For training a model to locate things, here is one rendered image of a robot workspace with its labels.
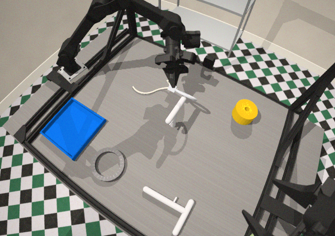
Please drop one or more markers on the grey cylindrical post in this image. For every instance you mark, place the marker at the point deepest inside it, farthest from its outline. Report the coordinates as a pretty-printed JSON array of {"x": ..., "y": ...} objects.
[{"x": 174, "y": 121}]

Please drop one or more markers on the yellow cylinder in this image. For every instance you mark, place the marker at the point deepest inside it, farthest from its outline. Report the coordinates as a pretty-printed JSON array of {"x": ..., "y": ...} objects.
[{"x": 244, "y": 112}]

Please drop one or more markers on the blue tray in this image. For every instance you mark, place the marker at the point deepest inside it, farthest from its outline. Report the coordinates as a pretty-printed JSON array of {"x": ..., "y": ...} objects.
[{"x": 72, "y": 128}]

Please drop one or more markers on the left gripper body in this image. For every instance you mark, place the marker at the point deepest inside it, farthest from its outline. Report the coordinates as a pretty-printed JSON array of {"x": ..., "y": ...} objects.
[{"x": 328, "y": 189}]

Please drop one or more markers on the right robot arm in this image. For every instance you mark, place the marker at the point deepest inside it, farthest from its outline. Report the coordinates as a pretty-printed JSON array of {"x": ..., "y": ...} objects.
[{"x": 170, "y": 22}]

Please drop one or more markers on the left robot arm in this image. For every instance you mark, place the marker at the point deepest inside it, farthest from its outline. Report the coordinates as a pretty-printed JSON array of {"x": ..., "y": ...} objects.
[{"x": 319, "y": 220}]

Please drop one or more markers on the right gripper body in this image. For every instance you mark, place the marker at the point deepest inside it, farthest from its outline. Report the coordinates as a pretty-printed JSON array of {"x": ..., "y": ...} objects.
[{"x": 169, "y": 59}]

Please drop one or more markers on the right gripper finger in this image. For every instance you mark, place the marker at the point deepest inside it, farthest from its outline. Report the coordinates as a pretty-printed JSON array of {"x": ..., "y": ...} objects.
[
  {"x": 171, "y": 73},
  {"x": 178, "y": 73}
]

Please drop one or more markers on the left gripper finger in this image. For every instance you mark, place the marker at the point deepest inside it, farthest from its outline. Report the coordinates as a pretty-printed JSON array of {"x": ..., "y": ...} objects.
[
  {"x": 255, "y": 227},
  {"x": 299, "y": 193}
]

